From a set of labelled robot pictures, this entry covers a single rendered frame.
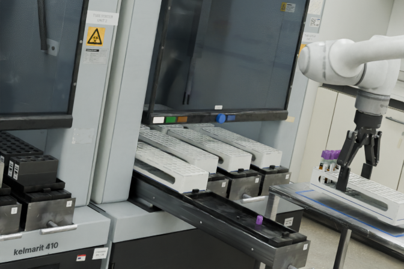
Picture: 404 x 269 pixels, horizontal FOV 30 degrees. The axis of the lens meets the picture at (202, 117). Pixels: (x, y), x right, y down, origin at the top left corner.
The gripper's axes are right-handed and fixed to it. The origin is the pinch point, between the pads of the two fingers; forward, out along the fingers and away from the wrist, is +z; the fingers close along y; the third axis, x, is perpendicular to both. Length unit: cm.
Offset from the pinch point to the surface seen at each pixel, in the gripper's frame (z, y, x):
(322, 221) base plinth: 88, 190, 139
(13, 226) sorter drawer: 14, -90, 28
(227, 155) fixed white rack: 3.1, -14.2, 36.4
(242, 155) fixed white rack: 3.1, -9.1, 35.0
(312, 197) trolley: 7.6, -5.5, 8.7
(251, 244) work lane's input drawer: 10.8, -44.7, -5.3
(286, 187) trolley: 7.6, -6.6, 17.7
